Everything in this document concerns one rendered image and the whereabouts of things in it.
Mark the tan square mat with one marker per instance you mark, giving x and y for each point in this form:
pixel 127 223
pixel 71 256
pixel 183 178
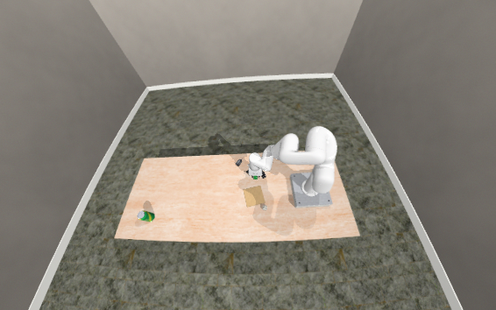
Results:
pixel 253 196

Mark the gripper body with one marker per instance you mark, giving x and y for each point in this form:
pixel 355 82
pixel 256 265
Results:
pixel 253 173

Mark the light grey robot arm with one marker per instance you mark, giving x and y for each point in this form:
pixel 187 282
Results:
pixel 314 154

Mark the green drink can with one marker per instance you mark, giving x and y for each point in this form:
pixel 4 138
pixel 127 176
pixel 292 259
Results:
pixel 146 216

